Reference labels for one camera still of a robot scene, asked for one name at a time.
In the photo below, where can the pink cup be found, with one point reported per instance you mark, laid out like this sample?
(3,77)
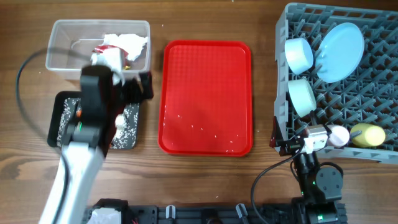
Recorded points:
(339,136)

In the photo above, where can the light blue plate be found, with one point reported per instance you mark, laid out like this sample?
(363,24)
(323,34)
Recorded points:
(339,53)

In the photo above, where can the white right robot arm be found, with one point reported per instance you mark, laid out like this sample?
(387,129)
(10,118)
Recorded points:
(320,183)

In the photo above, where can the white tissue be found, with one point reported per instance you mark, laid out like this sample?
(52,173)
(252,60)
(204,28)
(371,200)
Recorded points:
(132,44)

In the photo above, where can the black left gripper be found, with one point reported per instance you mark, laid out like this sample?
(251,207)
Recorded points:
(134,90)

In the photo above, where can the red tray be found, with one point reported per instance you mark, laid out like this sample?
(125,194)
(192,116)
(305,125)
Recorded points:
(206,99)

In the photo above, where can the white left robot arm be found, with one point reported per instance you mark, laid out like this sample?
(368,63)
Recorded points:
(87,137)

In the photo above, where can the mint green bowl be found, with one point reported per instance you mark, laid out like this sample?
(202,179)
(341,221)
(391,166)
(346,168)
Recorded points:
(302,97)

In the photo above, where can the light blue bowl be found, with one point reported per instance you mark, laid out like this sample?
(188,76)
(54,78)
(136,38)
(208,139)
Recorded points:
(298,55)

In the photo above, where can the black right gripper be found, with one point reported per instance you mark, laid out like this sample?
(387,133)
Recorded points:
(277,139)

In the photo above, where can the clear plastic bin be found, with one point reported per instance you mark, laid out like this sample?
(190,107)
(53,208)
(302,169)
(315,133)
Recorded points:
(83,35)

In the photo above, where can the grey dishwasher rack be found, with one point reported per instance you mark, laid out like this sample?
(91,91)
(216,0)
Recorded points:
(368,95)

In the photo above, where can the red candy wrapper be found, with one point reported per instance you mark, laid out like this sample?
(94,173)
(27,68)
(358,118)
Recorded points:
(102,49)

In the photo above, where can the black tray with rice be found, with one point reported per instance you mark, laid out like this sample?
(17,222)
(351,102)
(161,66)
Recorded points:
(67,103)

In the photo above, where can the yellow cup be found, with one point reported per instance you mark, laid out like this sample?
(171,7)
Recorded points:
(367,135)

